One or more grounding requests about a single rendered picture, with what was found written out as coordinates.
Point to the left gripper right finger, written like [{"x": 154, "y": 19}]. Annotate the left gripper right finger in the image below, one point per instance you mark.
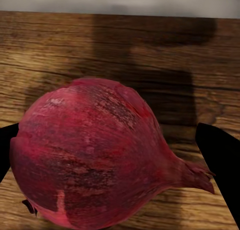
[{"x": 221, "y": 152}]

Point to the cutting board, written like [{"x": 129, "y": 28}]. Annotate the cutting board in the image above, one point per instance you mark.
[{"x": 186, "y": 69}]

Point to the vidalia onion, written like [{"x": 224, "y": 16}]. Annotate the vidalia onion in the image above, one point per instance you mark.
[{"x": 90, "y": 154}]

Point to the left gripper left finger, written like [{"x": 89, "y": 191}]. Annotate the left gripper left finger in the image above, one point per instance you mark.
[{"x": 6, "y": 134}]

